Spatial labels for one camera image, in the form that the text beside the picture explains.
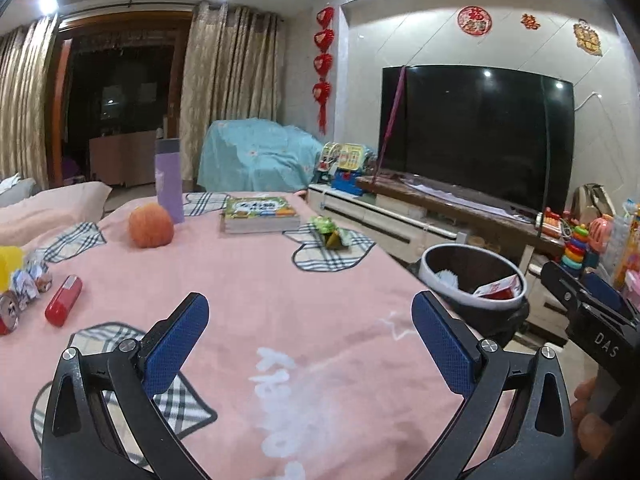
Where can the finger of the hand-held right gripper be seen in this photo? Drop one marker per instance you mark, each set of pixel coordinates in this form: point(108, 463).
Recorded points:
point(605, 290)
point(562, 282)

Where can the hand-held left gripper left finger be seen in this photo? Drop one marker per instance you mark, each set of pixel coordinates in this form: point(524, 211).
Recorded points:
point(175, 345)

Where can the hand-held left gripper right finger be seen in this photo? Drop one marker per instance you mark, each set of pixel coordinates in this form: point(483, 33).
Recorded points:
point(442, 345)

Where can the small white pink carton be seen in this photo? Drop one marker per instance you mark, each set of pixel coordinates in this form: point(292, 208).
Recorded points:
point(500, 287)

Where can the white tissue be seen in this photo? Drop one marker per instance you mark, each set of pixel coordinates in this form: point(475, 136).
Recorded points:
point(445, 278)

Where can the black white-rimmed trash bin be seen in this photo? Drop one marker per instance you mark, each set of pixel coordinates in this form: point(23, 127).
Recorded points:
point(470, 265)

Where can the person's right hand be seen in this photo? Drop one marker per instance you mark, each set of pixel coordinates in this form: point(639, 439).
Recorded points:
point(585, 410)

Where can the pink plastic toy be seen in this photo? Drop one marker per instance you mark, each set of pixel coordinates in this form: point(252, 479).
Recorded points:
point(600, 235)

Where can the red toy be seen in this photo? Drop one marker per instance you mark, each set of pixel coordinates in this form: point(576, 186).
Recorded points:
point(557, 225)

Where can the beige backpack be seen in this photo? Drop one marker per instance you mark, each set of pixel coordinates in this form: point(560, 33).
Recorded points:
point(592, 205)

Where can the red tube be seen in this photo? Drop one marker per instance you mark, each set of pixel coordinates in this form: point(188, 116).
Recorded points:
point(64, 301)

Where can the orange round fruit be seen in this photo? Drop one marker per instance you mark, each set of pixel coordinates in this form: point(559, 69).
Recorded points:
point(150, 227)

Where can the white wood-top TV cabinet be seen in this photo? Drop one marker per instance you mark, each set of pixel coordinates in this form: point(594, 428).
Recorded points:
point(380, 215)

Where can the crumpled foil wrappers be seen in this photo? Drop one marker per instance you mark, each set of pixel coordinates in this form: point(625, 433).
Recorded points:
point(30, 280)

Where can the purple bottle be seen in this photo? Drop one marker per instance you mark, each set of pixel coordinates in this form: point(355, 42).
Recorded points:
point(169, 185)

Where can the green crumpled wrapper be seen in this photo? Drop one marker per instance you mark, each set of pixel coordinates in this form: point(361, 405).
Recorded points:
point(327, 230)

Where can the red silver can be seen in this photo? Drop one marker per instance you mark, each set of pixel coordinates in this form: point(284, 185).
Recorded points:
point(7, 312)

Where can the black television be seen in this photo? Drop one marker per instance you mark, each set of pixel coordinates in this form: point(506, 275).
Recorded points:
point(475, 130)

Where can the yellow toy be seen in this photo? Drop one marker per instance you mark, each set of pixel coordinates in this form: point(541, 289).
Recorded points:
point(10, 265)

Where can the cream sofa throw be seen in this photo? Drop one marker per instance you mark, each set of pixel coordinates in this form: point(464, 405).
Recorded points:
point(50, 210)

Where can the light wooden cabinet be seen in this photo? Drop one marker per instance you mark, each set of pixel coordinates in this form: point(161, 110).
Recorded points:
point(120, 160)

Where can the teal furniture cover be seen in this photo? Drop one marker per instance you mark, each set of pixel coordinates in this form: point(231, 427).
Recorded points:
point(255, 155)

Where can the toy cash register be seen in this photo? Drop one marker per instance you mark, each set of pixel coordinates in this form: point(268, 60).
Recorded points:
point(345, 162)

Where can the grey cushion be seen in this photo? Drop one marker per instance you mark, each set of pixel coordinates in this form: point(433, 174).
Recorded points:
point(20, 195)

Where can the pink rod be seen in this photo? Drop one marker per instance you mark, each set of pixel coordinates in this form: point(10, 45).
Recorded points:
point(392, 110)

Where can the beige curtain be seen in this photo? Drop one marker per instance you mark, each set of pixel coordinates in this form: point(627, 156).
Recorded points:
point(225, 75)
point(25, 110)

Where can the ceiling spotlight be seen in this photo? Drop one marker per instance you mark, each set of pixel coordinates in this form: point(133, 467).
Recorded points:
point(48, 2)

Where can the gold wall decal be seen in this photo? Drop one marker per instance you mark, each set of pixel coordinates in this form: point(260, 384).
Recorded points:
point(587, 37)

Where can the small red wall decal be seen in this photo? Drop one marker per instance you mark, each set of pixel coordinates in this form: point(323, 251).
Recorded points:
point(530, 21)

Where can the wooden door frame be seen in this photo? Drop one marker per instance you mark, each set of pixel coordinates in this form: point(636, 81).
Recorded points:
point(55, 110)

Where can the round red wall decal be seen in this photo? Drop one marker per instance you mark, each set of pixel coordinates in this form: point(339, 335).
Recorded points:
point(475, 20)

